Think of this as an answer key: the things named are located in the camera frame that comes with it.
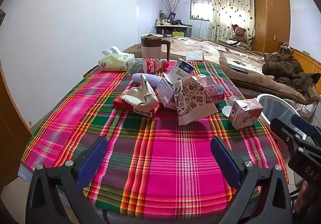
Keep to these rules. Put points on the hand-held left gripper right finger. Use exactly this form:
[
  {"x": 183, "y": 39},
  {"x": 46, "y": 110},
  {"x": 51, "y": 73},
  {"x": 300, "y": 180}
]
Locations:
[{"x": 223, "y": 158}]

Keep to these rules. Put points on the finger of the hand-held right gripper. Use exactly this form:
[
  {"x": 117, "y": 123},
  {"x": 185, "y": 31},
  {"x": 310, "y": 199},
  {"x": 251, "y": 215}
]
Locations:
[
  {"x": 301, "y": 121},
  {"x": 282, "y": 128}
]

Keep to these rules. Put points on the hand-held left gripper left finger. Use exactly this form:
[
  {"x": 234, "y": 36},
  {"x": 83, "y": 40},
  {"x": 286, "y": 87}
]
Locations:
[{"x": 92, "y": 161}]

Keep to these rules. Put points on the white trash bin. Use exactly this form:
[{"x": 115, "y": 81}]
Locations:
[{"x": 260, "y": 99}]

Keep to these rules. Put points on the pink drink carton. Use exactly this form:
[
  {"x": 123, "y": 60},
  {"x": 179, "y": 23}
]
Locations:
[{"x": 244, "y": 113}]

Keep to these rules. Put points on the clear plastic cup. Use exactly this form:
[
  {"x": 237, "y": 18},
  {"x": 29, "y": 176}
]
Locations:
[{"x": 229, "y": 107}]

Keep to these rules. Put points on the red box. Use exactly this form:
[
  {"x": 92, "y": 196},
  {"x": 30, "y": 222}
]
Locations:
[{"x": 120, "y": 103}]

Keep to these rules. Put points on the patterned paper bag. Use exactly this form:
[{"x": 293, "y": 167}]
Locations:
[{"x": 190, "y": 103}]

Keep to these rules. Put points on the red can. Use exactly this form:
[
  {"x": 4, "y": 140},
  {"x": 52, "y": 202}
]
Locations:
[{"x": 213, "y": 93}]

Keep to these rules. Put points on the white paper bag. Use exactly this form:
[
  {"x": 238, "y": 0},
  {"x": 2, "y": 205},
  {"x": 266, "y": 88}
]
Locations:
[{"x": 138, "y": 97}]

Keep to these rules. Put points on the purple drink carton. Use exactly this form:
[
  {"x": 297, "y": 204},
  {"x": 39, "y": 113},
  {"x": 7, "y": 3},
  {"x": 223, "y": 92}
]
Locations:
[{"x": 164, "y": 93}]

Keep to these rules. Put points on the white blue milk carton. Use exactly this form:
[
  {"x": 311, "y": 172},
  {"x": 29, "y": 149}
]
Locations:
[{"x": 180, "y": 69}]

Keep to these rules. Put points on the lavender paper package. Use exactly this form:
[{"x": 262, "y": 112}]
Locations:
[{"x": 153, "y": 79}]

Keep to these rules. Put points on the plastic bottle with red label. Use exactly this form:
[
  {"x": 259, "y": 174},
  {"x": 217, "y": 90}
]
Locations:
[{"x": 151, "y": 64}]

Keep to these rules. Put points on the person's right hand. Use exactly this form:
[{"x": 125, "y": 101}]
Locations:
[{"x": 304, "y": 201}]

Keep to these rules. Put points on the pale bed sheet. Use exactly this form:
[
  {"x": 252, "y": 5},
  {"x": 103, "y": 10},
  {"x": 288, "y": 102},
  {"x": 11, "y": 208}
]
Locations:
[{"x": 304, "y": 108}]

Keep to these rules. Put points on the clear bin liner bag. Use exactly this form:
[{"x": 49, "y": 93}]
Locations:
[{"x": 278, "y": 109}]

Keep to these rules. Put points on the brown jacket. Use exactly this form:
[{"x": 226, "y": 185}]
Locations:
[{"x": 283, "y": 68}]

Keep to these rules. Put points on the plaid tablecloth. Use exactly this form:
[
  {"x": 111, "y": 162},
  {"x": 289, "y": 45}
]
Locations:
[{"x": 163, "y": 163}]

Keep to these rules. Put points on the wooden headboard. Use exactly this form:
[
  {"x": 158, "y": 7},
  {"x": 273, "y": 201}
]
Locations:
[{"x": 306, "y": 59}]

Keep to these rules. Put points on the dark blue glasses case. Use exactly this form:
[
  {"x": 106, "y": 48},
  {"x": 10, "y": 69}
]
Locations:
[{"x": 238, "y": 69}]

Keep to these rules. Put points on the power strip with chargers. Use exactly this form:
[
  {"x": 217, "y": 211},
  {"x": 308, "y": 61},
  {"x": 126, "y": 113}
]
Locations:
[{"x": 287, "y": 47}]

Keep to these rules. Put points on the wooden door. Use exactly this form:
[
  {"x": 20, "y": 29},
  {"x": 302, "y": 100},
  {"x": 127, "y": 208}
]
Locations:
[{"x": 10, "y": 126}]

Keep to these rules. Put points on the bed with brown blanket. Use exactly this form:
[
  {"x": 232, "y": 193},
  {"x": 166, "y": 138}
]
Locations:
[{"x": 225, "y": 56}]

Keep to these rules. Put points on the green white tissue pack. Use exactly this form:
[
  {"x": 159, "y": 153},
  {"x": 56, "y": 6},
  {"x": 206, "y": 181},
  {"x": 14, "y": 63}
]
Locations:
[{"x": 112, "y": 62}]

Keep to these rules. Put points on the brown teddy bear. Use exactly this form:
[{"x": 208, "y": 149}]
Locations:
[{"x": 240, "y": 34}]

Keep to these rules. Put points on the flat green box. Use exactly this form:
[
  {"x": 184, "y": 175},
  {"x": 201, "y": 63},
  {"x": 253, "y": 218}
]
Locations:
[{"x": 224, "y": 39}]

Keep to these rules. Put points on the orange white tissue box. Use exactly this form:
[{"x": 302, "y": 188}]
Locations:
[{"x": 194, "y": 56}]

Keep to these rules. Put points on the wooden wardrobe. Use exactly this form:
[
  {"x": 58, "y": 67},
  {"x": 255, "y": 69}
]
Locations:
[{"x": 270, "y": 13}]

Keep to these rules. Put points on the mug with brown lid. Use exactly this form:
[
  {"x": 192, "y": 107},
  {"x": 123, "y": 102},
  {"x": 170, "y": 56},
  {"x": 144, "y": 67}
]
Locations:
[{"x": 150, "y": 51}]

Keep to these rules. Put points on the heart print curtain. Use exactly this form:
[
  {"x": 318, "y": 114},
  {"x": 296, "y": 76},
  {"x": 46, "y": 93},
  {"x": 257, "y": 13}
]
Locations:
[{"x": 230, "y": 8}]

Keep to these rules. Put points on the cluttered desk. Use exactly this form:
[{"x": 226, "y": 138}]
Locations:
[{"x": 173, "y": 29}]

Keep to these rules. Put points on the small window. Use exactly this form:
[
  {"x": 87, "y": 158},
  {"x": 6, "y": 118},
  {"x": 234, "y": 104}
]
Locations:
[{"x": 200, "y": 9}]

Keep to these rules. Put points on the vase with branches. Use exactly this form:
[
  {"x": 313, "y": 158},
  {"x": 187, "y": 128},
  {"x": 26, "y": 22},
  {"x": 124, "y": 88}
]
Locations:
[{"x": 172, "y": 14}]

